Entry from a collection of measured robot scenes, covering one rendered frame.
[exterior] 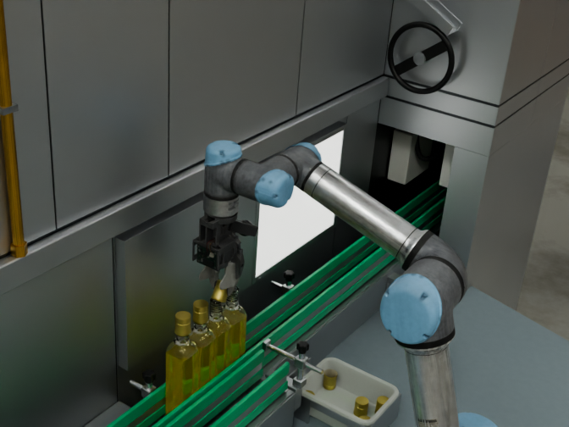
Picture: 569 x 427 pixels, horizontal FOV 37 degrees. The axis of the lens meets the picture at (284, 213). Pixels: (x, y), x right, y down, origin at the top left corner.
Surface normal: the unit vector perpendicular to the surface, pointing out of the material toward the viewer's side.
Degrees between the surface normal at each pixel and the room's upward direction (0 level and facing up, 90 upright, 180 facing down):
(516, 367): 0
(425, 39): 90
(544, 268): 0
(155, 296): 90
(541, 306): 0
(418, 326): 82
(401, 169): 90
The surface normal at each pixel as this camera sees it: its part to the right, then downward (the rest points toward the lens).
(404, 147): -0.57, 0.35
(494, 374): 0.07, -0.88
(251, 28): 0.82, 0.32
